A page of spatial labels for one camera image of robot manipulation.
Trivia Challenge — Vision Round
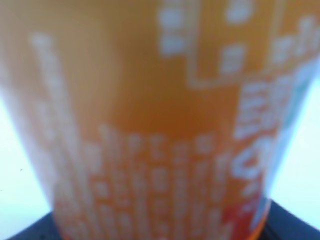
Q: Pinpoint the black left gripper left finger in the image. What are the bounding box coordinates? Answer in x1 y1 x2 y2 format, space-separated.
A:
0 212 62 240

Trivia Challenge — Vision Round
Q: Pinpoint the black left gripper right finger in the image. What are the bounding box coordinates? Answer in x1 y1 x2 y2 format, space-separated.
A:
259 199 320 240

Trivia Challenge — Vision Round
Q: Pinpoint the orange Mirinda soda bottle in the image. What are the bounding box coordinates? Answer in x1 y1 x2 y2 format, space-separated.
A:
0 0 320 240

